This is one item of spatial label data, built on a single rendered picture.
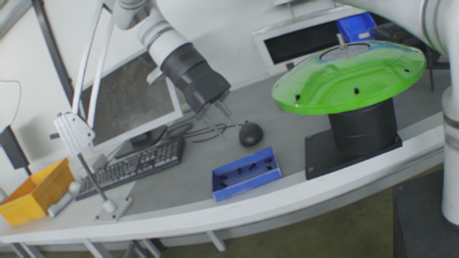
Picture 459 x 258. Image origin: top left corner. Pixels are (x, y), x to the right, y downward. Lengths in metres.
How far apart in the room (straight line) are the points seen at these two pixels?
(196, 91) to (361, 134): 0.29
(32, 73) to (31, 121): 0.39
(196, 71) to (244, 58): 0.89
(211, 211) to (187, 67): 0.26
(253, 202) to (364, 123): 0.24
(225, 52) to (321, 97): 1.06
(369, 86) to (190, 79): 0.31
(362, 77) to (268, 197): 0.27
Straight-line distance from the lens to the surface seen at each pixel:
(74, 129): 0.69
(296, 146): 0.65
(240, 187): 0.56
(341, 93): 0.39
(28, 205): 1.16
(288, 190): 0.53
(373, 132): 0.50
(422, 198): 0.51
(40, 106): 2.16
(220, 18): 1.41
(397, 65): 0.44
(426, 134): 0.57
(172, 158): 0.83
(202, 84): 0.54
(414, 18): 0.35
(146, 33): 0.59
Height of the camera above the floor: 1.20
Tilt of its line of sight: 19 degrees down
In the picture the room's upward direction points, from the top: 24 degrees counter-clockwise
